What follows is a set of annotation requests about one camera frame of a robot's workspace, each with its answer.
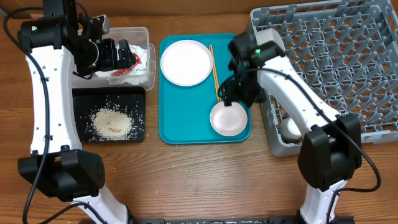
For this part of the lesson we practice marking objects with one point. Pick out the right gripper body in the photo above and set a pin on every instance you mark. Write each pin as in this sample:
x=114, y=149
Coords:
x=237, y=88

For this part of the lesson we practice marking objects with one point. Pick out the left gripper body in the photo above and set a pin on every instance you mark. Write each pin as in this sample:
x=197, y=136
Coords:
x=107, y=57

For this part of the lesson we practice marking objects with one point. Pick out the red snack wrapper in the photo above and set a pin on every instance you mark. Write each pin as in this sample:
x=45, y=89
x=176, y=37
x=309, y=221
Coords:
x=124, y=71

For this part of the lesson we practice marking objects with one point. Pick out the small white plate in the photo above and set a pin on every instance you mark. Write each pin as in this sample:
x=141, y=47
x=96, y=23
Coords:
x=228, y=120

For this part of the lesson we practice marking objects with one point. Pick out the white paper cup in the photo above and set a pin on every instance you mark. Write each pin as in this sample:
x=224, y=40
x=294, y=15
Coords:
x=289, y=130

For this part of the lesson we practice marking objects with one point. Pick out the large white plate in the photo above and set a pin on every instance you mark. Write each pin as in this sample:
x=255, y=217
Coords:
x=186, y=63

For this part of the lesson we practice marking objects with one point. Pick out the grey bowl of rice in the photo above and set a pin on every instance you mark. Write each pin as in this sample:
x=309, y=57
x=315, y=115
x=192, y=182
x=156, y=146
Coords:
x=270, y=36

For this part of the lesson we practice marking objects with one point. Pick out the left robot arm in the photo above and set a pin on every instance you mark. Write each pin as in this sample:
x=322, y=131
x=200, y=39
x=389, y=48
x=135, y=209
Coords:
x=58, y=46

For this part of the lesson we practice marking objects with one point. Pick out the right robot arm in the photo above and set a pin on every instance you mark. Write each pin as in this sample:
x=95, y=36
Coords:
x=330, y=151

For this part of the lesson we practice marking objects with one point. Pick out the clear plastic waste bin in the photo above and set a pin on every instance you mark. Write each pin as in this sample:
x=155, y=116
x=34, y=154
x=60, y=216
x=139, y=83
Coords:
x=134, y=36

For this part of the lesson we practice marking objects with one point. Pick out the grey dishwasher rack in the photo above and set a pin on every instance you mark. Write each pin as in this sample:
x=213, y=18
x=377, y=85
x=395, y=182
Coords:
x=347, y=52

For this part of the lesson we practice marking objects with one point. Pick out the black plastic tray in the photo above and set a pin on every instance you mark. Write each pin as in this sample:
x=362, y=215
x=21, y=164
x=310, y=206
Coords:
x=87, y=98

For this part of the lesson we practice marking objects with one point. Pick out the pile of white rice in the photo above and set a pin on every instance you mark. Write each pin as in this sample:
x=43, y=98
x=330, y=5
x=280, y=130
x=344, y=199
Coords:
x=114, y=123

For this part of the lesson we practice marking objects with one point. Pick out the teal serving tray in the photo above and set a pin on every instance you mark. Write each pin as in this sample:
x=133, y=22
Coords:
x=184, y=112

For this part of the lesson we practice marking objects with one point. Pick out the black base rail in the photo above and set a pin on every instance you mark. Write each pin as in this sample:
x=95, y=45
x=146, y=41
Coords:
x=245, y=220

